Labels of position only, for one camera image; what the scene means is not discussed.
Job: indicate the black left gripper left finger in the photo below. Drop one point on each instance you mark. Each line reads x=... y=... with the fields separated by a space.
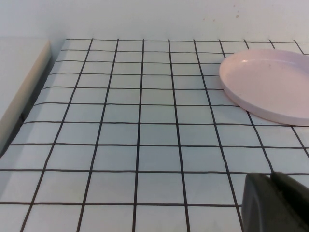
x=260 y=207

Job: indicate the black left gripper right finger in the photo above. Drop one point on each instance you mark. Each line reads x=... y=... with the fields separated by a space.
x=297 y=200

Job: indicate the white black grid tablecloth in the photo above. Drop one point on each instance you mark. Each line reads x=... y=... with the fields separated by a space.
x=144 y=145

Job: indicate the pink round plate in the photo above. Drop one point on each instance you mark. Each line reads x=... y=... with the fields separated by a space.
x=268 y=84

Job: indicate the beige board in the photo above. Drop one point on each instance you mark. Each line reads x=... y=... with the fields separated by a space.
x=21 y=82

